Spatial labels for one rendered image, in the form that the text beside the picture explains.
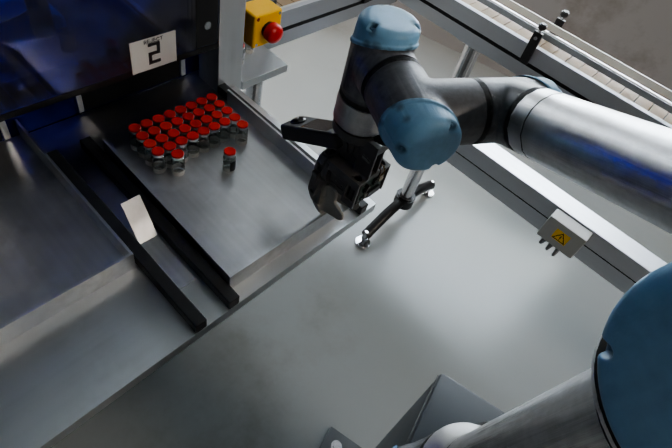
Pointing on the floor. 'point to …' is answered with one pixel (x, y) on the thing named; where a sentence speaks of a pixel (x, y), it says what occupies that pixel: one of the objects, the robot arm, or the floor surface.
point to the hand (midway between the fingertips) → (322, 205)
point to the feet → (393, 212)
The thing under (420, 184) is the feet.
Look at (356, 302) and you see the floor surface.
